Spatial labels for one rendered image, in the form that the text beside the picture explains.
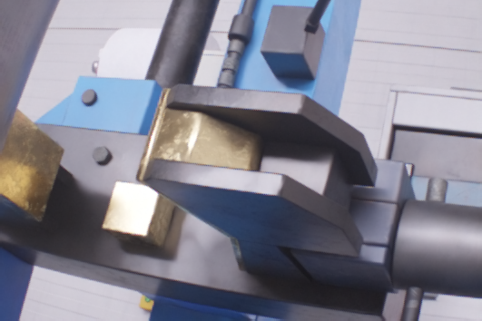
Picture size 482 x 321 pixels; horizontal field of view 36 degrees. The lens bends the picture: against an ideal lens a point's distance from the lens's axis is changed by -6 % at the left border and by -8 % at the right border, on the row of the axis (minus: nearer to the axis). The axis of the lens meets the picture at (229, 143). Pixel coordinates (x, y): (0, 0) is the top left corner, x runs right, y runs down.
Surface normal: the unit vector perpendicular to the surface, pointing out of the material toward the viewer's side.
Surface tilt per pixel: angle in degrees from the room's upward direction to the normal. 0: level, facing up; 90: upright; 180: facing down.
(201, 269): 90
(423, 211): 56
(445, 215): 64
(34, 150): 90
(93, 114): 90
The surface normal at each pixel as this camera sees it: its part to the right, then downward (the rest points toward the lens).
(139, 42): -0.23, -0.68
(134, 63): -0.37, -0.23
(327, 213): 0.64, -0.11
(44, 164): 0.91, 0.10
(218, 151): 0.37, -0.24
